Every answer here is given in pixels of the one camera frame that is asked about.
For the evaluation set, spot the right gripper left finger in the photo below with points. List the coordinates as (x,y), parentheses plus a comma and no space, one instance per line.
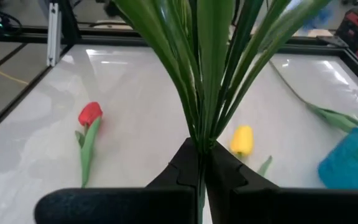
(135,207)

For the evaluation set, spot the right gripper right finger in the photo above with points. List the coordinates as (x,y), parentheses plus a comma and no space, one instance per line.
(275,207)

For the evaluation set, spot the yellow artificial tulip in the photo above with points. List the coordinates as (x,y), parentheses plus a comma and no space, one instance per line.
(242,140)

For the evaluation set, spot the blue flower stem broad leaves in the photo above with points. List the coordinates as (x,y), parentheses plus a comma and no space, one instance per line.
(334,118)

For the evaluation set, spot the blue flower bunch long leaves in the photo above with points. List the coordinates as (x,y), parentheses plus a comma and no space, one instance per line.
(213,62)

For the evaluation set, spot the blue glass vase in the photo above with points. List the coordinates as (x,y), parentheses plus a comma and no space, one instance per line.
(350,161)

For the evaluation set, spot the red artificial tulip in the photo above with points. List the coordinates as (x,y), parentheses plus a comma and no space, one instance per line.
(90,113)

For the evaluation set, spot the red and black toolbox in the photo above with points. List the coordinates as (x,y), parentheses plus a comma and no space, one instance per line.
(357,26)

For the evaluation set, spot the black table frame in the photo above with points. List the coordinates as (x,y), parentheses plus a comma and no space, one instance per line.
(104,40)

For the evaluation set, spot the white aluminium post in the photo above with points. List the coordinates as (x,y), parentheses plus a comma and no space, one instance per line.
(54,34)

